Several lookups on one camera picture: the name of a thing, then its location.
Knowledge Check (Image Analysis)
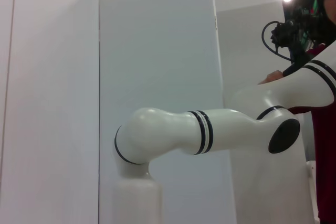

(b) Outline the operator right hand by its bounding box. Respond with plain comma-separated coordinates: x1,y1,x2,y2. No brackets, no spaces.
258,70,285,85

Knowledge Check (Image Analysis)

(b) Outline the black controller with looped cable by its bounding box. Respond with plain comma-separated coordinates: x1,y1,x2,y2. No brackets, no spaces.
261,20,316,77

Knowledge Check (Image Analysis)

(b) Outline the operator in maroon shirt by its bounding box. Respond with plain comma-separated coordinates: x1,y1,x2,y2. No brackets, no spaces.
288,0,336,221

